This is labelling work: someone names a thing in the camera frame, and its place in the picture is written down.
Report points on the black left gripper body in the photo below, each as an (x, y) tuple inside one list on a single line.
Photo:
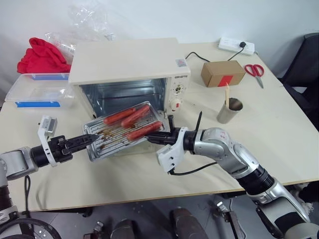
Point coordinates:
[(61, 149)]

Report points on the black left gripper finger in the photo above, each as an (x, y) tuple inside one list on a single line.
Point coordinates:
[(87, 138), (82, 146)]

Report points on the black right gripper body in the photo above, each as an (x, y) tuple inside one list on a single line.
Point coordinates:
[(172, 137)]

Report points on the silver baking tray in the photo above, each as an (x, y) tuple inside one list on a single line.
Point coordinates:
[(112, 139)]

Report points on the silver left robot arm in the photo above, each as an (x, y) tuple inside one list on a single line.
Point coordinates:
[(17, 161)]

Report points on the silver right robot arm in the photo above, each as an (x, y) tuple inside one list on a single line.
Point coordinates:
[(224, 149)]

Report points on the red sausage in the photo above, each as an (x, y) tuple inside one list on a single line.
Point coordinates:
[(119, 116), (135, 115), (144, 130)]

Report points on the cream toaster oven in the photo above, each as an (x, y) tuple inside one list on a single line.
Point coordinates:
[(124, 59)]

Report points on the clear box with blue latches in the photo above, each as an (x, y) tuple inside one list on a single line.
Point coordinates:
[(37, 97), (42, 77)]

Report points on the stainless steel cup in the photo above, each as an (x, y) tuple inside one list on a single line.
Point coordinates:
[(229, 112)]

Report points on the wooden stick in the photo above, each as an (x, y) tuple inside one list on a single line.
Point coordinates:
[(227, 94)]

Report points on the cardboard box with red tape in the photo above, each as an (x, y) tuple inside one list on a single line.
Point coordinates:
[(219, 72)]

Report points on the dark rounded shape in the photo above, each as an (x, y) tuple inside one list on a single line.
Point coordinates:
[(182, 224), (125, 230)]

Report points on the red cloth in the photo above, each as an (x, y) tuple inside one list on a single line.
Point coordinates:
[(42, 57)]

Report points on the black metal clamp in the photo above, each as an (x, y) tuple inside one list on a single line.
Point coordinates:
[(225, 219)]

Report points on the white power strip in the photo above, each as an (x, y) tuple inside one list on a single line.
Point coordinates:
[(236, 46)]

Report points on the clear crumpled plastic bag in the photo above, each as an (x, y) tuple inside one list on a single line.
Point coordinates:
[(84, 22)]

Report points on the black chair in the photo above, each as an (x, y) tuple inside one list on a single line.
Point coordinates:
[(304, 79)]

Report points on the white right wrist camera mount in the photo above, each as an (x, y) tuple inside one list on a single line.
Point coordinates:
[(167, 155)]

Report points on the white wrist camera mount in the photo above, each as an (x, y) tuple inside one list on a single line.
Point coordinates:
[(48, 125), (167, 155)]

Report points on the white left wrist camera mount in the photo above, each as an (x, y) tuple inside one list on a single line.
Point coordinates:
[(48, 125)]

